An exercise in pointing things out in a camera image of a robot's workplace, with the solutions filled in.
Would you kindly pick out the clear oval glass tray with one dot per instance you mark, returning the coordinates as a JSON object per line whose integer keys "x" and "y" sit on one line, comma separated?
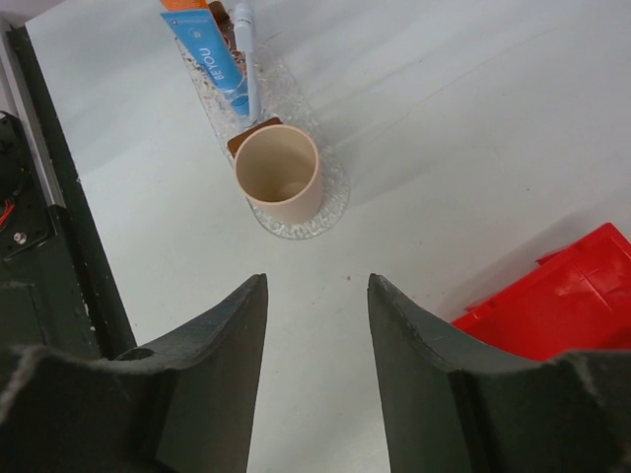
{"x": 281, "y": 97}

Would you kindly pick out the beige cup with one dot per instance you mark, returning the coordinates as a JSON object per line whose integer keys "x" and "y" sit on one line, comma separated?
{"x": 279, "y": 170}

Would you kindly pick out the red plastic organizer bin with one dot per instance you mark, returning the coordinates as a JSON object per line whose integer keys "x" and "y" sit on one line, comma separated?
{"x": 578, "y": 298}

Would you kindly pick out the blue toothpaste tube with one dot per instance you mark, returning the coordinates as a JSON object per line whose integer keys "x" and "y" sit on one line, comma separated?
{"x": 198, "y": 31}

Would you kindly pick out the orange toothpaste tube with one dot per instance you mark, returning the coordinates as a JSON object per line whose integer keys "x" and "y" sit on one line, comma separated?
{"x": 184, "y": 5}

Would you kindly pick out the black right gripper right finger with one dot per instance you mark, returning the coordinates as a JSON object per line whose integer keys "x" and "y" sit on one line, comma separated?
{"x": 452, "y": 403}

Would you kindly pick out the clear acrylic toothbrush stand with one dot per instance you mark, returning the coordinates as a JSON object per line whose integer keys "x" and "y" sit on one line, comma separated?
{"x": 229, "y": 128}

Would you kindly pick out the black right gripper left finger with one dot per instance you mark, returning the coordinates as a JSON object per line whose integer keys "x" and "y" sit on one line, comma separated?
{"x": 183, "y": 402}

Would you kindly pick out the white toothbrush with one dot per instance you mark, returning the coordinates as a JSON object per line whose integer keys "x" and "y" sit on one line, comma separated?
{"x": 244, "y": 29}

